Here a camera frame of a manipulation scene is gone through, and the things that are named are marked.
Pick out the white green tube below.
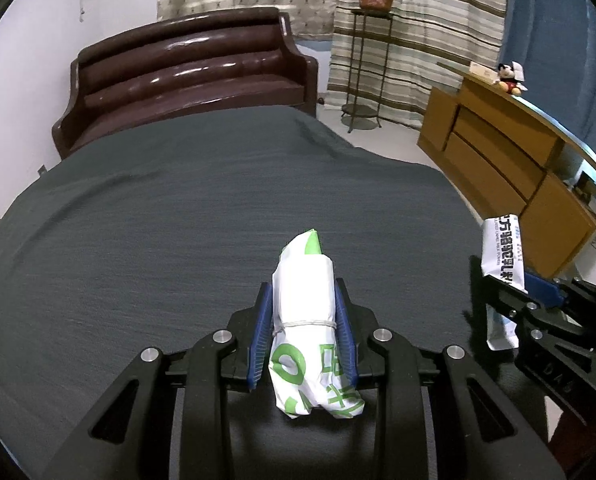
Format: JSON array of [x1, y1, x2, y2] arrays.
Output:
[[480, 214, 526, 351]]

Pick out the white green paper wrapper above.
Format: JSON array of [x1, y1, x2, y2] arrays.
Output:
[[269, 229, 364, 419]]

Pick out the items on sideboard shelf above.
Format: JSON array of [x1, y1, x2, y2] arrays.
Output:
[[571, 170, 596, 215]]

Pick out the wooden sideboard cabinet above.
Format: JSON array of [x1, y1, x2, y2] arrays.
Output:
[[417, 72, 596, 278]]

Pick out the dark grey tablecloth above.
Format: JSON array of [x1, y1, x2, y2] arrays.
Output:
[[0, 104, 550, 480]]

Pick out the Mickey Mouse plush toy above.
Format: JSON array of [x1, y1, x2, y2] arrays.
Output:
[[496, 62, 527, 96]]

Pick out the small box on sideboard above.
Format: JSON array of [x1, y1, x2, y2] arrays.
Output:
[[468, 61, 499, 84]]

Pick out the blue curtain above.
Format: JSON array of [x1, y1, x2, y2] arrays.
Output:
[[499, 0, 596, 154]]

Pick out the black metal plant stand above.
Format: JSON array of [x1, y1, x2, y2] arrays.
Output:
[[340, 9, 394, 133]]

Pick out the striped curtain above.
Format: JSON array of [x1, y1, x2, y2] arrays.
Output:
[[324, 0, 506, 128]]

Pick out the dark brown leather sofa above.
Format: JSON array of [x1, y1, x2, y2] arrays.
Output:
[[52, 6, 319, 159]]

